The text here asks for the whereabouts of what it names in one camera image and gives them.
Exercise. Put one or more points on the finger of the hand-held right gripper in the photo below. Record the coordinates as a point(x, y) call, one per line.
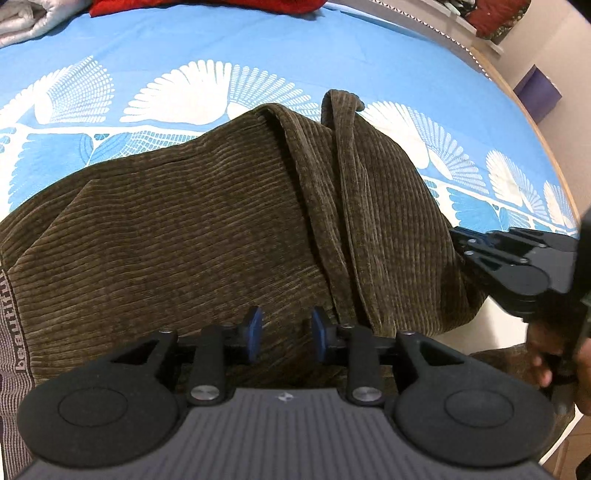
point(531, 240)
point(503, 272)

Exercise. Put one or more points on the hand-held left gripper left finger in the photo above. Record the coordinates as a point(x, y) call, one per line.
point(252, 333)

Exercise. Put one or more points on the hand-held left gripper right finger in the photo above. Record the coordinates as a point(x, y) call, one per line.
point(318, 334)

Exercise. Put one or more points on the person's right hand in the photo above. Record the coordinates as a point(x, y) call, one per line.
point(542, 350)

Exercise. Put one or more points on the purple box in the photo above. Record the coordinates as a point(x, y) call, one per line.
point(538, 94)

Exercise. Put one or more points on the dark red patterned fabric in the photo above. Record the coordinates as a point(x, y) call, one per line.
point(490, 19)

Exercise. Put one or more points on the blue white-print bed sheet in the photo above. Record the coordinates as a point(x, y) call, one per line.
point(231, 46)

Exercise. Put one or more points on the red cloth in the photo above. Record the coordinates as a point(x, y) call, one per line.
point(203, 6)

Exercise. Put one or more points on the white quilt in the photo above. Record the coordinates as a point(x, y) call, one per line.
point(27, 18)

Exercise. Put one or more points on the wooden bed frame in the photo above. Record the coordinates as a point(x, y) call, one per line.
point(535, 130)

